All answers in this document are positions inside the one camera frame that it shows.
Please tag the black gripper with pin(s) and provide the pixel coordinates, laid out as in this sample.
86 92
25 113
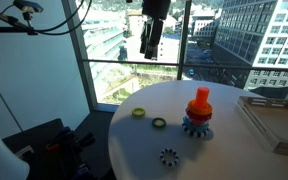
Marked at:
152 28

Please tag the orange stacking rod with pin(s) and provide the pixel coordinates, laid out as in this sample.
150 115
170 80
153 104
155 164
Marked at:
201 97

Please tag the wooden tray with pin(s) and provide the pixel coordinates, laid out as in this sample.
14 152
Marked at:
268 119

